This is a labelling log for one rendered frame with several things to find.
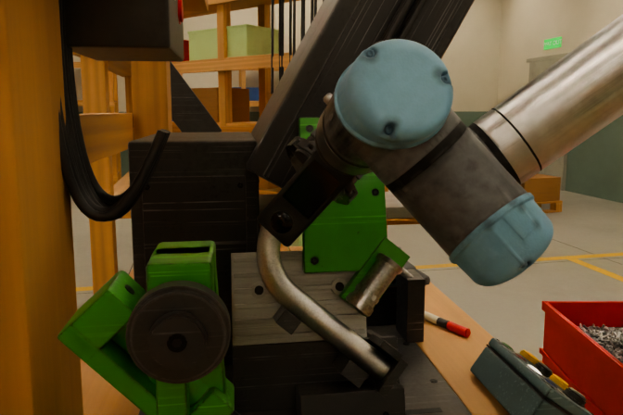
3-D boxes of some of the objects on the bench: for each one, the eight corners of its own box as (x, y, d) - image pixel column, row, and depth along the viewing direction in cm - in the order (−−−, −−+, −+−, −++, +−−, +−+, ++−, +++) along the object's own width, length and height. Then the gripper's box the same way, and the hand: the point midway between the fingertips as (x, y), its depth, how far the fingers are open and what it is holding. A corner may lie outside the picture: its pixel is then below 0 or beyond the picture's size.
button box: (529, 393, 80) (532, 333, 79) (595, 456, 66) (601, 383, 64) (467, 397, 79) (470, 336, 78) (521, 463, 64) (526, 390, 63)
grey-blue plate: (397, 320, 99) (399, 245, 97) (400, 324, 97) (401, 248, 95) (346, 322, 98) (347, 247, 96) (349, 327, 96) (349, 250, 94)
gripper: (430, 138, 52) (375, 172, 73) (348, 60, 52) (315, 118, 73) (372, 203, 50) (332, 219, 71) (286, 122, 50) (272, 162, 71)
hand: (311, 182), depth 70 cm, fingers closed on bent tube, 3 cm apart
